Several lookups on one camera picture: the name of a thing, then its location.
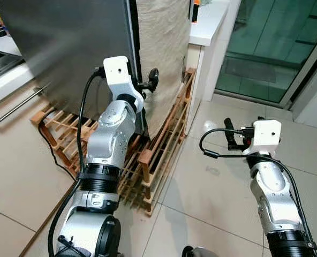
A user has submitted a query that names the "glass sliding door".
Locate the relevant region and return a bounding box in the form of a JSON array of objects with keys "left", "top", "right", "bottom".
[{"left": 214, "top": 0, "right": 317, "bottom": 109}]

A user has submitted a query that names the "white counter cabinet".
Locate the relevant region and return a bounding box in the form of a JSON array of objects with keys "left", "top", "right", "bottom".
[{"left": 186, "top": 0, "right": 243, "bottom": 108}]

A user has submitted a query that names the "wooden wine rack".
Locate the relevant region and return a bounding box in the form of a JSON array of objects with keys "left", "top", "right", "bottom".
[{"left": 30, "top": 67, "right": 198, "bottom": 216}]

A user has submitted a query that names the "orange and black object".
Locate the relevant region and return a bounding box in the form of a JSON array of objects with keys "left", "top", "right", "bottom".
[{"left": 192, "top": 0, "right": 201, "bottom": 23}]

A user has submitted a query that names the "robot right leg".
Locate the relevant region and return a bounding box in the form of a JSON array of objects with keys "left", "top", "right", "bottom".
[{"left": 182, "top": 245, "right": 215, "bottom": 257}]

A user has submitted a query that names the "beige kitchen cabinet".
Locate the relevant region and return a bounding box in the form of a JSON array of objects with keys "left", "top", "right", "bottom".
[{"left": 0, "top": 35, "right": 80, "bottom": 257}]

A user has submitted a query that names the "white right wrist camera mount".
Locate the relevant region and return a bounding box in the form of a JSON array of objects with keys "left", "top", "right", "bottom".
[{"left": 244, "top": 119, "right": 283, "bottom": 157}]

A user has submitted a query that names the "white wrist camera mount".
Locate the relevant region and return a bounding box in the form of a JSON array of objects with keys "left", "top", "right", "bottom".
[
  {"left": 244, "top": 119, "right": 283, "bottom": 157},
  {"left": 102, "top": 56, "right": 146, "bottom": 100}
]

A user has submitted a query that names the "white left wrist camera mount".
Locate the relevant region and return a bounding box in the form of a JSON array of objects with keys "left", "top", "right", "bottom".
[{"left": 102, "top": 56, "right": 146, "bottom": 100}]

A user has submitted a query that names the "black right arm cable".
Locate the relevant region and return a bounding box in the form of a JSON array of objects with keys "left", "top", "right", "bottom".
[{"left": 199, "top": 127, "right": 315, "bottom": 252}]

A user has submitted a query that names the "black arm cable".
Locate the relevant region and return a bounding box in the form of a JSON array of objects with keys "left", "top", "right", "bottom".
[
  {"left": 199, "top": 127, "right": 315, "bottom": 252},
  {"left": 47, "top": 66, "right": 107, "bottom": 257}
]

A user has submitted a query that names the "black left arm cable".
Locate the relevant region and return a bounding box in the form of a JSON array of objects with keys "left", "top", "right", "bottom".
[{"left": 47, "top": 66, "right": 107, "bottom": 257}]

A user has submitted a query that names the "black power cable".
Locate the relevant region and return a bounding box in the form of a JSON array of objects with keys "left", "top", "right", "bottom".
[{"left": 38, "top": 109, "right": 78, "bottom": 178}]

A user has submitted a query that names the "metal bar drawer handle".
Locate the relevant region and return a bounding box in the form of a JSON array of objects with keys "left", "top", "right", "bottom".
[{"left": 0, "top": 85, "right": 48, "bottom": 127}]

